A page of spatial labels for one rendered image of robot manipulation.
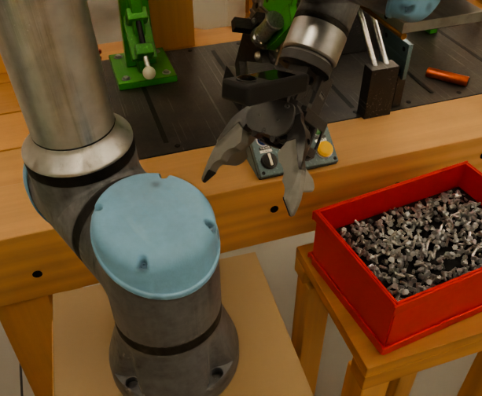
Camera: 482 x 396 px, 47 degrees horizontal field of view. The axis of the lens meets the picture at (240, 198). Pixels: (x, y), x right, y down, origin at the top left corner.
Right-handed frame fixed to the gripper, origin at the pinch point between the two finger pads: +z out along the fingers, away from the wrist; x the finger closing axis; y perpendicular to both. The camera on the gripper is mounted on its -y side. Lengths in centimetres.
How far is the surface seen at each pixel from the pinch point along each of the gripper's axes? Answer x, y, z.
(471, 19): -6, 34, -44
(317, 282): -0.9, 27.5, 7.8
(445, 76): 5, 59, -43
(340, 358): 23, 111, 33
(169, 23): 64, 33, -34
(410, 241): -12.2, 29.5, -4.1
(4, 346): 105, 55, 71
